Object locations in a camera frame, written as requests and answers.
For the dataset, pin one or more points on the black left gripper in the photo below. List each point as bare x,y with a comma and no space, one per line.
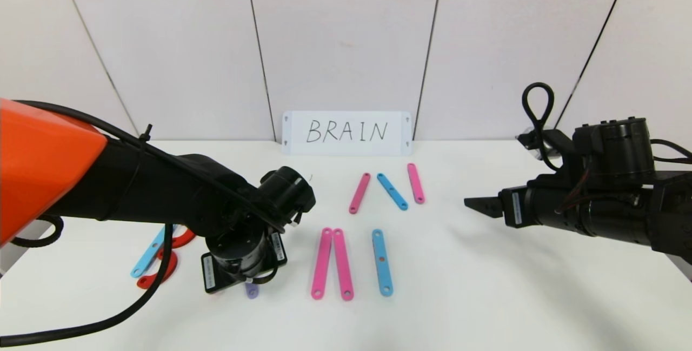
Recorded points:
217,274

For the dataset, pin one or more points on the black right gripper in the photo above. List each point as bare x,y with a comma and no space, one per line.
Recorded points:
512,207

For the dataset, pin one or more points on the purple short bar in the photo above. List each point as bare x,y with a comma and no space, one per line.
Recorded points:
252,291

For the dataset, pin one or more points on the short pink bar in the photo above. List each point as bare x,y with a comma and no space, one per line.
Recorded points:
360,194
415,184

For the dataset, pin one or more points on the black and orange left arm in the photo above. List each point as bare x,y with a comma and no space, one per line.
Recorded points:
135,194

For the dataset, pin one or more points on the white BRAIN sign card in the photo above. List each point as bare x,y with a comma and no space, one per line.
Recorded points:
346,148

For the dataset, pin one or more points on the large red C-shaped piece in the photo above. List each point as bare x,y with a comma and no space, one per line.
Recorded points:
146,284

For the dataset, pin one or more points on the long blue bar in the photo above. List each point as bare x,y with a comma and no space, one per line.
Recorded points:
143,262

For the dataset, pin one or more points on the blue three-hole bar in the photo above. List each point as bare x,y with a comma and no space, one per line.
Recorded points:
392,192

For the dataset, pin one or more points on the long pink bar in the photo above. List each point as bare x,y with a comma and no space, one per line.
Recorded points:
322,263
343,263

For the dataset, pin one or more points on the blue bar with orange backing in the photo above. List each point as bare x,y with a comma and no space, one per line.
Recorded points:
382,274

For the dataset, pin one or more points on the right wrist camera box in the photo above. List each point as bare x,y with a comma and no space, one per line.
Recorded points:
532,143

